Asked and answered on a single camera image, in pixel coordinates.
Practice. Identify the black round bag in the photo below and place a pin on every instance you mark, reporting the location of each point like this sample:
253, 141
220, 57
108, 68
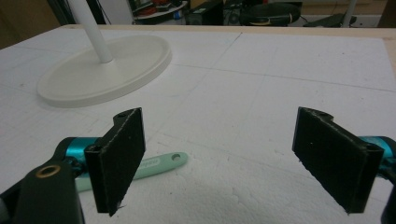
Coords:
269, 14

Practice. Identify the white round shelf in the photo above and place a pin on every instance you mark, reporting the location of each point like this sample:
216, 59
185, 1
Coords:
162, 11

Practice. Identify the white foam board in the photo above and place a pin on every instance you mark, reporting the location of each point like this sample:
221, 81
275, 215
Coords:
236, 93

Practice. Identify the black box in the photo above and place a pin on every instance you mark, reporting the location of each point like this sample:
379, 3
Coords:
204, 15

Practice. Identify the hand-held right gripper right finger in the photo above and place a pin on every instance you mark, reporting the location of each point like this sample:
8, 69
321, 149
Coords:
336, 161

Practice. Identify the white round lamp stand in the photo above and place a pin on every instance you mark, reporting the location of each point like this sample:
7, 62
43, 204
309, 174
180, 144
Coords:
93, 77

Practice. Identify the white metal pole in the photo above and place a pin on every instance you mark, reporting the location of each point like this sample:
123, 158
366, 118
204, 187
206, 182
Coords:
349, 12

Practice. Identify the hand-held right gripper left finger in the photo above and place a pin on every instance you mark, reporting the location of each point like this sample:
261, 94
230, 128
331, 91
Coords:
116, 161

